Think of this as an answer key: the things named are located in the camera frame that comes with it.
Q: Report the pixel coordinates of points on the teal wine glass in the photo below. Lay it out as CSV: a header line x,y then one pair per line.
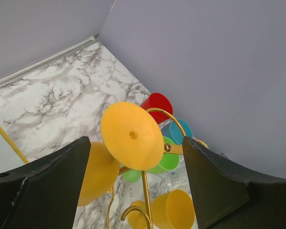
x,y
173,132

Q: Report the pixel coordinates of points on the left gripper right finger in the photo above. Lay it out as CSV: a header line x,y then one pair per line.
x,y
227,195

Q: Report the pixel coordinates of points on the red wine glass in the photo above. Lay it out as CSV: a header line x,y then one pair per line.
x,y
157,100

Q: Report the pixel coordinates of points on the yellow framed whiteboard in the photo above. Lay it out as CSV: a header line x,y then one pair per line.
x,y
10,156

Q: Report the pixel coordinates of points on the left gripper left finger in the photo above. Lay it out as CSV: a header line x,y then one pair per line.
x,y
44,193

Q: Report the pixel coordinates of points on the orange wine glass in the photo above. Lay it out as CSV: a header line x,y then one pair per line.
x,y
171,210
130,137

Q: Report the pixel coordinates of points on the green wine glass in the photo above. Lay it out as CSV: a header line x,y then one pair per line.
x,y
169,162

